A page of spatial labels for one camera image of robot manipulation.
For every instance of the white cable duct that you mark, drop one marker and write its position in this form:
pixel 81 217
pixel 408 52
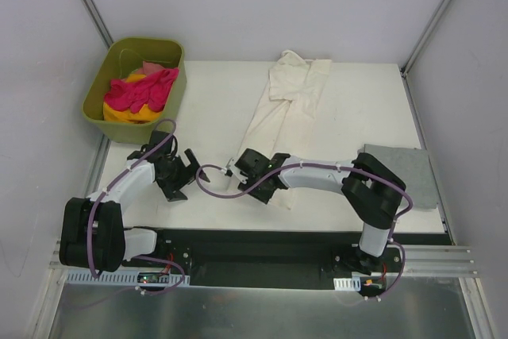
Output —
pixel 347 284
pixel 127 278

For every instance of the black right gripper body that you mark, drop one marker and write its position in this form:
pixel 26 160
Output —
pixel 241 170

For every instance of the white t shirt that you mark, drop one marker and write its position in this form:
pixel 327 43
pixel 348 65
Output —
pixel 284 118

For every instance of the grey folded t shirt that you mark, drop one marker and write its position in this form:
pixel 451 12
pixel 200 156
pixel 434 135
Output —
pixel 412 166

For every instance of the pink t shirt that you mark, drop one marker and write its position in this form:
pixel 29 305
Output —
pixel 152 91

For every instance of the olive green plastic bin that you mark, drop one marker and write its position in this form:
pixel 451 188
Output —
pixel 120 62

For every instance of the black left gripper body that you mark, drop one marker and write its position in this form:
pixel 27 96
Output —
pixel 183 175

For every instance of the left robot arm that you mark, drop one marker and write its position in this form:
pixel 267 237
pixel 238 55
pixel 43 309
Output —
pixel 93 234

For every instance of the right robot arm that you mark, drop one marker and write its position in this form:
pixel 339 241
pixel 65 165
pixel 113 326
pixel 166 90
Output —
pixel 373 191

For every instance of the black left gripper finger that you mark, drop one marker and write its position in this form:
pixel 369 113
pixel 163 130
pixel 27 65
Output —
pixel 176 196
pixel 192 170

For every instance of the salmon t shirt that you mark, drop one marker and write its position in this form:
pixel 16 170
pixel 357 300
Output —
pixel 149 68

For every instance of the yellow t shirt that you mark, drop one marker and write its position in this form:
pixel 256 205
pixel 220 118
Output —
pixel 144 115

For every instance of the white left cable duct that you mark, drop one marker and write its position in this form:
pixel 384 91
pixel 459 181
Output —
pixel 127 278

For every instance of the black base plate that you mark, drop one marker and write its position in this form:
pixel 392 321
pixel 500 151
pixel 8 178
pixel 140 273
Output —
pixel 334 250

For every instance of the white right cable duct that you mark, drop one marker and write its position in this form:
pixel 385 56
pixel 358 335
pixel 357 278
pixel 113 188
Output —
pixel 347 284

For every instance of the aluminium front rail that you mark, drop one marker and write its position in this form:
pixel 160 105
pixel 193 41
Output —
pixel 414 260

